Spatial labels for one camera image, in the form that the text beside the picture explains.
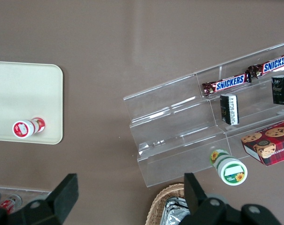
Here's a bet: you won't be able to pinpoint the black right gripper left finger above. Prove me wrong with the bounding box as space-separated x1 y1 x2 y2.
0 173 79 225

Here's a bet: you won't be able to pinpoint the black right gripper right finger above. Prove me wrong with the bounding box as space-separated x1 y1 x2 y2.
180 172 282 225

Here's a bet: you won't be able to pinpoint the light oval wicker basket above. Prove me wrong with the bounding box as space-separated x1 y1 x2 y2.
147 183 192 225

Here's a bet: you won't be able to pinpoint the beige plastic serving tray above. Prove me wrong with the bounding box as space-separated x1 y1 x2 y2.
0 60 63 145

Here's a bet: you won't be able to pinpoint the stacked aluminium foil trays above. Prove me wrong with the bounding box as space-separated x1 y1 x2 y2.
164 196 192 225

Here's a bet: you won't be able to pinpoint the clear acrylic bottle rack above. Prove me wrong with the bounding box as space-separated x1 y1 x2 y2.
0 186 52 211

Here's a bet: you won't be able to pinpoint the green sunflower yogurt cup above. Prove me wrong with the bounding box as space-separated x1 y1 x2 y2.
209 149 248 186

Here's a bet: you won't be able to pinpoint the red cola bottle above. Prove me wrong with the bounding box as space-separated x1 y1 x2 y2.
0 194 23 211

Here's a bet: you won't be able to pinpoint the red yogurt cup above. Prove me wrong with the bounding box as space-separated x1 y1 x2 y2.
12 117 46 139

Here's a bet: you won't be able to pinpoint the clear acrylic stepped shelf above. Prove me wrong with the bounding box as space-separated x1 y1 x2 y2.
123 41 284 188

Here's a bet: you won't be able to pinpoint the red tartan cookie box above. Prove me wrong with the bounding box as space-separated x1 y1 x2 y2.
240 118 284 166

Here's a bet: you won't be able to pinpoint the small black box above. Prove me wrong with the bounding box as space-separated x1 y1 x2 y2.
271 75 284 106
219 93 240 126

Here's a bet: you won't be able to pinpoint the Snickers chocolate bar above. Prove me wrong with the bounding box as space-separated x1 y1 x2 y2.
201 74 252 98
247 52 284 80

